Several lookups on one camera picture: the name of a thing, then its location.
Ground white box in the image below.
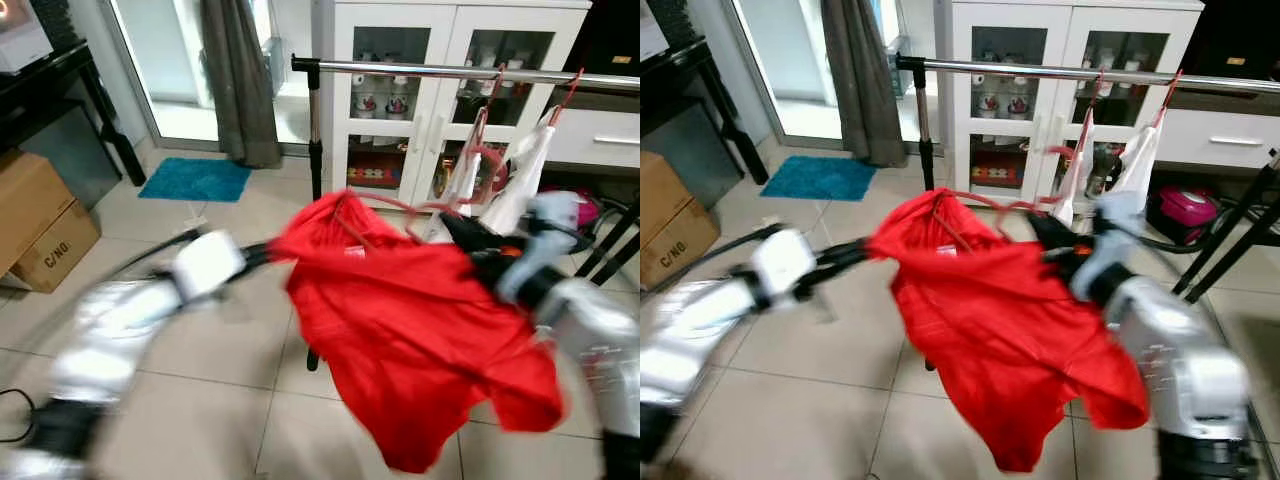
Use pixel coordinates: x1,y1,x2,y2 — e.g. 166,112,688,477
640,0,669,61
0,0,53,73

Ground low white drawer unit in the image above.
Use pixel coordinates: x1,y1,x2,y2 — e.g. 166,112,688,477
545,95,641,171
1150,95,1280,171

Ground grey curtain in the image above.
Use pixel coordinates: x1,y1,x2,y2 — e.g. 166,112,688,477
820,0,908,169
200,0,284,169

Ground black television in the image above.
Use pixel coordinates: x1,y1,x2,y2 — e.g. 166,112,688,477
580,0,641,79
1185,0,1280,81

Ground bright red shirt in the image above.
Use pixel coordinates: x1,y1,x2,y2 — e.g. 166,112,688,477
866,188,1151,474
268,190,567,474

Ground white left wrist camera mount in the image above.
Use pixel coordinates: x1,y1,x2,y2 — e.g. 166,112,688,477
170,228,248,304
748,228,819,306

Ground cardboard box printed C/NO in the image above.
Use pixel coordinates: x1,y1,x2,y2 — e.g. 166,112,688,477
8,200,101,294
640,200,721,291

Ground black desk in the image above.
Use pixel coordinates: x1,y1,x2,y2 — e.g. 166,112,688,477
0,40,148,188
640,40,771,186

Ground steel clothes rack black posts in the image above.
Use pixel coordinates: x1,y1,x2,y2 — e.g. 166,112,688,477
290,55,641,373
895,52,1280,373

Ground plain brown cardboard box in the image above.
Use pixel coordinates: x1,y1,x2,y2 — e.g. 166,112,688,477
640,150,694,251
0,150,76,276

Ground red wire clothes hanger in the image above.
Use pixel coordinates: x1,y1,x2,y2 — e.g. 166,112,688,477
335,145,509,246
935,145,1081,246

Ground white table black frame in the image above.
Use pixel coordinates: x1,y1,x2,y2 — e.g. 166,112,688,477
1170,150,1280,301
572,200,641,289

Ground plain white shirt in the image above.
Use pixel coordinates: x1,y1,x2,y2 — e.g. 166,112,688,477
480,120,556,236
1110,125,1166,201

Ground pink appliance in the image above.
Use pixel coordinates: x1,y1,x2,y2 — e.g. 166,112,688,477
1145,185,1221,244
540,188,601,229

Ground white glass-door cabinet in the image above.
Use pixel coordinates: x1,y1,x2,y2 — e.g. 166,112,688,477
935,0,1204,201
312,0,593,206

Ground white framed glass door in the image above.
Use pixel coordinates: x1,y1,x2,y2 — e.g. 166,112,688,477
100,0,316,151
725,0,941,146

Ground blue floor mat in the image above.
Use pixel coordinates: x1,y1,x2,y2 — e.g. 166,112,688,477
138,157,253,204
760,155,878,203

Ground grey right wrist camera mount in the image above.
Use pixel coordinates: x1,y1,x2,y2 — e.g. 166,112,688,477
1070,190,1151,301
497,190,583,304

